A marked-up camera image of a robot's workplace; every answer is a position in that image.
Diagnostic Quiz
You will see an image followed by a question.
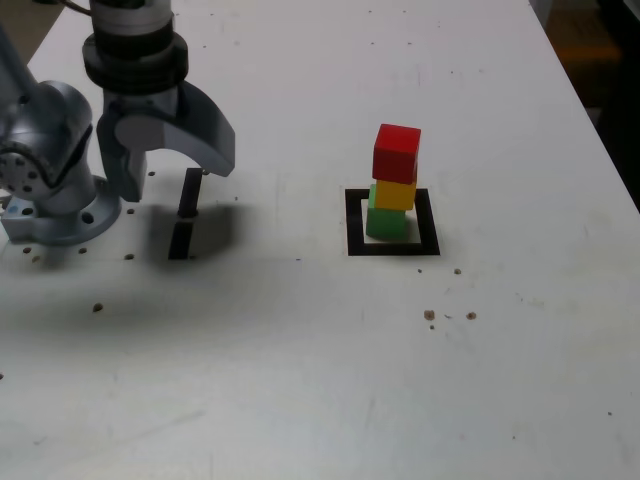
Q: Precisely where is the red cube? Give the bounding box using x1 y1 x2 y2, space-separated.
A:
372 123 422 184

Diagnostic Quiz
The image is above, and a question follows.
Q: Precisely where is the black tape strip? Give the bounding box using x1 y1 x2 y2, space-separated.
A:
167 167 205 261

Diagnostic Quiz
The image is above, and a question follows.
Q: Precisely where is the green cube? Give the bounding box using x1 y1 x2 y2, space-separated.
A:
365 204 407 240

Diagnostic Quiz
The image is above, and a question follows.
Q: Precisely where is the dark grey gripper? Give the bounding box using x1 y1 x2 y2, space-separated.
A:
96 82 237 204

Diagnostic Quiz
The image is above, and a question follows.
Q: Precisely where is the black tape square outline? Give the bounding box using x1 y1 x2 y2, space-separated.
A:
344 187 441 258

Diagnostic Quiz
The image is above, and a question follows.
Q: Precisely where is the yellow cube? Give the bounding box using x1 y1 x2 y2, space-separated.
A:
368 178 418 212

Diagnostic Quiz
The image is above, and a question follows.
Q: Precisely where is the brown background box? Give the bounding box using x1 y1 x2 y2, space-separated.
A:
547 9 621 64

